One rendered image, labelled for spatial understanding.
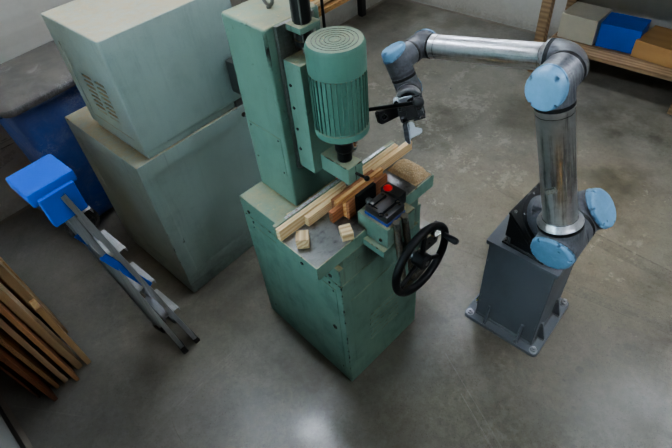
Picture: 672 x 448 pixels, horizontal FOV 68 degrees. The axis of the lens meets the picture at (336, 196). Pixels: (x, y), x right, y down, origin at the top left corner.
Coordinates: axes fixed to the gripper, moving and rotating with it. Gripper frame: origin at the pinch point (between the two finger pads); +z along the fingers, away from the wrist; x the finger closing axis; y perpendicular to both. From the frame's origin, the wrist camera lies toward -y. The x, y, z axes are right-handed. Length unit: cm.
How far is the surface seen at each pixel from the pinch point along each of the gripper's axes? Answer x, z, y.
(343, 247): 29.6, 17.3, -27.4
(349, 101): -15.0, 11.4, -10.4
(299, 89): -20.9, 3.4, -25.8
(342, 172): 10.8, 0.8, -23.5
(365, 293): 61, 3, -32
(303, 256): 27, 22, -40
